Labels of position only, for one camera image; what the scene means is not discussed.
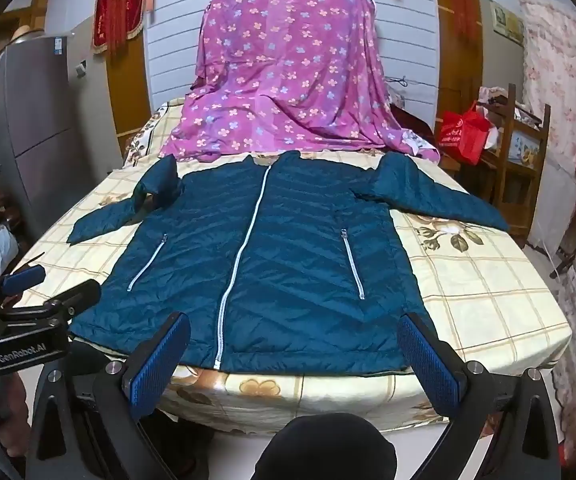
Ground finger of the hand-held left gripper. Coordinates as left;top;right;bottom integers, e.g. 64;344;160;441
2;265;47;297
40;279;102;322

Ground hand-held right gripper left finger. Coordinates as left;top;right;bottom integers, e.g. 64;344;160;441
28;312;209;480

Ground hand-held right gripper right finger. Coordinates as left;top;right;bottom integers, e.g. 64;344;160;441
398;312;563;480

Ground teal quilted down jacket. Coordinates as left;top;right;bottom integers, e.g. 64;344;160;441
67;150;511;377

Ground floral checked bed sheet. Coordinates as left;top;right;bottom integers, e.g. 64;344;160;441
22;97;573;436

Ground person's dark trouser knee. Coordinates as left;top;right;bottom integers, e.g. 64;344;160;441
257;412;399;480

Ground grey refrigerator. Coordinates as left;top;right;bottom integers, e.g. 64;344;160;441
0;35;114;241

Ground wooden chair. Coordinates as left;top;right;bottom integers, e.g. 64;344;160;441
485;84;552;238

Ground red shopping bag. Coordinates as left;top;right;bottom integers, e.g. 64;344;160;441
438;102;491;166

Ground red fringed hanging banner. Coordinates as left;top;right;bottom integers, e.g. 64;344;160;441
92;0;145;56

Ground pink floral curtain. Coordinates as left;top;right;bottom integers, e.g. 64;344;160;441
518;0;576;251

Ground purple floral sheet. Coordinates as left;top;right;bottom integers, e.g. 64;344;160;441
159;0;441;163

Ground red tassel ornament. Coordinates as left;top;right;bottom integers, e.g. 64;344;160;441
446;0;483;57

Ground framed wall picture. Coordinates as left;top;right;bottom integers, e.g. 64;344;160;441
490;0;525;42

